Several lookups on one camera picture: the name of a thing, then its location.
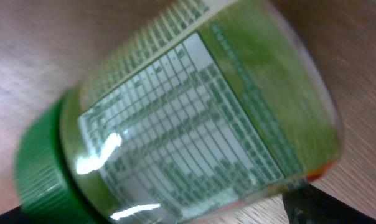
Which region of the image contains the green lidded jar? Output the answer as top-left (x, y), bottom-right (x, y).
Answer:
top-left (16, 0), bottom-right (342, 223)

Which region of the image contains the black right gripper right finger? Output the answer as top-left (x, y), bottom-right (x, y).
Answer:
top-left (282, 184), bottom-right (376, 224)

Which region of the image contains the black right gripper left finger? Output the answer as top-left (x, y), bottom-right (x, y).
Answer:
top-left (0, 206), bottom-right (31, 224)

